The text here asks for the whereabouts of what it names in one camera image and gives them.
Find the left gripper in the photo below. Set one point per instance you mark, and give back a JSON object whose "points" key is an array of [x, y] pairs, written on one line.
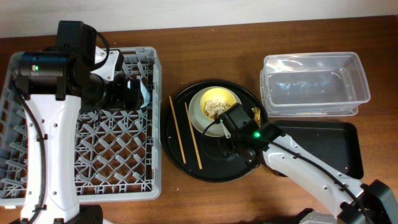
{"points": [[125, 94]]}

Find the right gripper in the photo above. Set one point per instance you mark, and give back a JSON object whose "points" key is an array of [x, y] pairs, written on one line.
{"points": [[232, 144]]}

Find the blue cup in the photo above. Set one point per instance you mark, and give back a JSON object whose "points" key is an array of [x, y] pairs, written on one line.
{"points": [[145, 95]]}

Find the gold snack wrapper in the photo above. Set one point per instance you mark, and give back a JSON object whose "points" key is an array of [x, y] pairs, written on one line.
{"points": [[257, 115]]}

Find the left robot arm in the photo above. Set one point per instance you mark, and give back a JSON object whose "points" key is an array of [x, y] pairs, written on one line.
{"points": [[53, 86]]}

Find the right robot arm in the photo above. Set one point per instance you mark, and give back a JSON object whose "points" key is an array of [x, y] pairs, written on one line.
{"points": [[348, 200]]}

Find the grey dishwasher rack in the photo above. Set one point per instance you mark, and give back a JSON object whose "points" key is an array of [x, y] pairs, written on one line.
{"points": [[117, 153]]}

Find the round black tray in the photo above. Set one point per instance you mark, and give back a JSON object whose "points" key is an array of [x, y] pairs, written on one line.
{"points": [[214, 169]]}

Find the grey plate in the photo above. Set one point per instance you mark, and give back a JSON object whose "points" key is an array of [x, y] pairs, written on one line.
{"points": [[197, 115]]}

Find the yellow bowl with food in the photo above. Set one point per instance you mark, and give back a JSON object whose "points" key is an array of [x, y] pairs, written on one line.
{"points": [[216, 100]]}

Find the left wooden chopstick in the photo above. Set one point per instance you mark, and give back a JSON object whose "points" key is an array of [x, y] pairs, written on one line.
{"points": [[177, 130]]}

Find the wooden chopstick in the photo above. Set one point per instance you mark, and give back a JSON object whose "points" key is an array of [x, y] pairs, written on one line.
{"points": [[193, 138], [177, 130]]}

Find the right wooden chopstick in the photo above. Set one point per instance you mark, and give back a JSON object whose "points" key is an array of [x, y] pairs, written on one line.
{"points": [[193, 138]]}

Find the black rectangular tray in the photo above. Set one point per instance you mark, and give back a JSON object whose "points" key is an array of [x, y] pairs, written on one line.
{"points": [[335, 143]]}

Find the clear plastic bin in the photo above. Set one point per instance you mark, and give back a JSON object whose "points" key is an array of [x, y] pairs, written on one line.
{"points": [[313, 84]]}

